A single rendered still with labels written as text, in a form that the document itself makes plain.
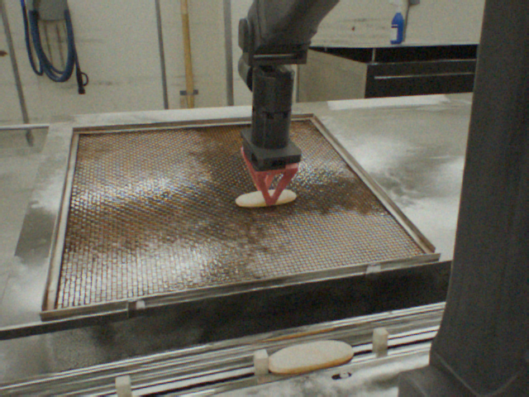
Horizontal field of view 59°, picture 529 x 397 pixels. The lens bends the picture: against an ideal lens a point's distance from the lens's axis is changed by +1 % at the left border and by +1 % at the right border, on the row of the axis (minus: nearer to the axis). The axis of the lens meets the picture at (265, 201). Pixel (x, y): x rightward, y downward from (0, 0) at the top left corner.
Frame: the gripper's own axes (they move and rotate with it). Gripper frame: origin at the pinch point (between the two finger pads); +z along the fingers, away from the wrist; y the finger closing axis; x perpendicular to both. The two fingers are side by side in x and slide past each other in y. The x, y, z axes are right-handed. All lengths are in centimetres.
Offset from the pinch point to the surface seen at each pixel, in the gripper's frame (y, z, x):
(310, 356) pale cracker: 29.3, 2.2, -4.7
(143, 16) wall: -340, 43, 12
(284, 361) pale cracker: 29.1, 2.4, -7.5
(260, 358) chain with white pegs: 28.9, 1.3, -10.2
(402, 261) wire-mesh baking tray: 19.8, 0.6, 12.3
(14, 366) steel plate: 16.8, 8.2, -36.0
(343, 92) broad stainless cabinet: -152, 43, 94
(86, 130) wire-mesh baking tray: -32.1, 0.8, -26.7
